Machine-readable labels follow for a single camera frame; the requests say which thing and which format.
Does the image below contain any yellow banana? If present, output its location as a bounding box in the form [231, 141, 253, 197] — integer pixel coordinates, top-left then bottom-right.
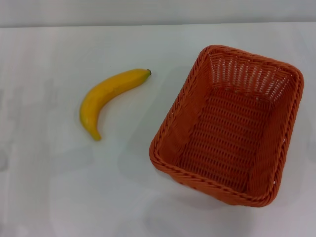
[79, 68, 152, 142]

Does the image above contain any orange woven plastic basket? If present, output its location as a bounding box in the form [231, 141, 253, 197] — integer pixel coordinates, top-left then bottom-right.
[149, 44, 305, 208]

